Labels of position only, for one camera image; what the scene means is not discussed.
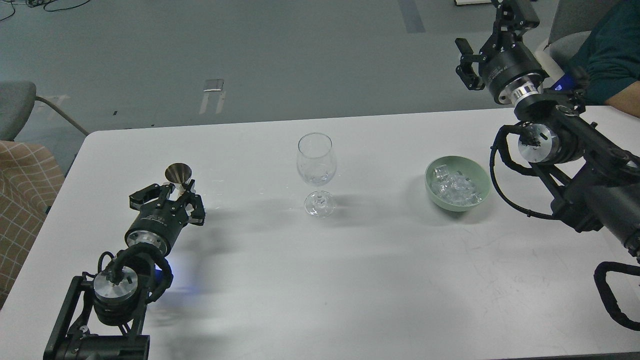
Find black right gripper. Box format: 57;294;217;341
454;0;549;106

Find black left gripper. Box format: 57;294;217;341
125;180;206;256

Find steel cocktail jigger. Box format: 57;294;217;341
164;162;193;196

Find clear ice cubes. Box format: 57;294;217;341
430;164;485;207

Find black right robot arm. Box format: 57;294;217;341
455;0;640;258

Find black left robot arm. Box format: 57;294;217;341
43;178;206;360

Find clear wine glass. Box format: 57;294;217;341
296;132;338;218

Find white office chair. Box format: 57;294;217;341
534;0;619;81

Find person in teal shirt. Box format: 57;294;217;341
566;0;640;117

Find green bowl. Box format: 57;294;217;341
423;155;492;213

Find grey chair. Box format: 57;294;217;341
0;80;90;142

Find black floor cables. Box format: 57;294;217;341
0;0;92;22

